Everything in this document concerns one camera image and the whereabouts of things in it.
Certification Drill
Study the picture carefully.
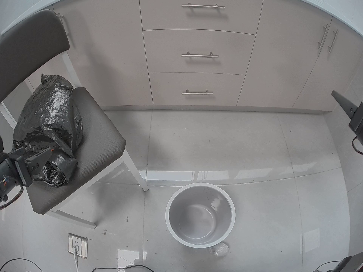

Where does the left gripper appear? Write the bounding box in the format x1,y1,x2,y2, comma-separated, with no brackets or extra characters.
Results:
0,147,53,187

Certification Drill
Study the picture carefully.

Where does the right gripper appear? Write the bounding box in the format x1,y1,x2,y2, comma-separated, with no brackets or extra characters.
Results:
331,91,363,141

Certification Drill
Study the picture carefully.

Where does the black plastic bag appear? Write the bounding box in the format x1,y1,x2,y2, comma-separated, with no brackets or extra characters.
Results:
13,73,83,188

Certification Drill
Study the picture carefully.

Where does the white plastic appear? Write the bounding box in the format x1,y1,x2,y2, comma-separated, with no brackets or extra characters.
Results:
209,242,229,258

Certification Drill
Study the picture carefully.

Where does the white trash bin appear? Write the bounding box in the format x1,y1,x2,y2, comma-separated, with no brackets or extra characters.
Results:
165,182,236,248

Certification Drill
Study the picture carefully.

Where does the grey white chair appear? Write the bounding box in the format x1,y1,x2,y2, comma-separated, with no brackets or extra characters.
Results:
0,9,150,230

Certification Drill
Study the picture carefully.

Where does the beige cabinet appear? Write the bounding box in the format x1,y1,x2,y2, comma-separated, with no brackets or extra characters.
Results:
6,0,363,115

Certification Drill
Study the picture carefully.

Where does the white cable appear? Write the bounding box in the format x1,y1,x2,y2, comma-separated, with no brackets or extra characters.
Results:
72,245,80,272

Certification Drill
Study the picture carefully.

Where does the black cable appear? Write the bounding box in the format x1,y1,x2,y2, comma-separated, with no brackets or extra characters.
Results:
317,261,345,272
0,258,43,272
92,265,155,272

